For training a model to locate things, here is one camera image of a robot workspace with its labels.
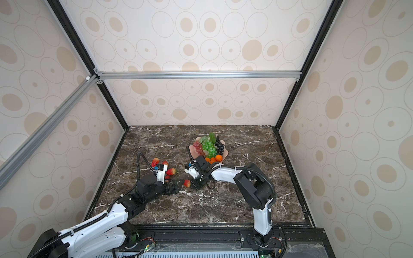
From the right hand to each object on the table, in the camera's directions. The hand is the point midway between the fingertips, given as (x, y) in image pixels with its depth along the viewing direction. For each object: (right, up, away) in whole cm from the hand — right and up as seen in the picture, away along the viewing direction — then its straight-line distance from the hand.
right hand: (193, 185), depth 91 cm
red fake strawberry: (-3, +2, -3) cm, 5 cm away
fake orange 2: (+11, +14, +4) cm, 18 cm away
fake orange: (+15, +15, +5) cm, 22 cm away
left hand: (-4, +6, -12) cm, 14 cm away
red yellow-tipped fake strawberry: (-24, +13, +8) cm, 29 cm away
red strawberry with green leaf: (-18, +12, +8) cm, 23 cm away
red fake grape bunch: (+3, +21, +10) cm, 24 cm away
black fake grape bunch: (+16, +22, +9) cm, 28 cm away
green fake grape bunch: (+9, +22, +12) cm, 27 cm away
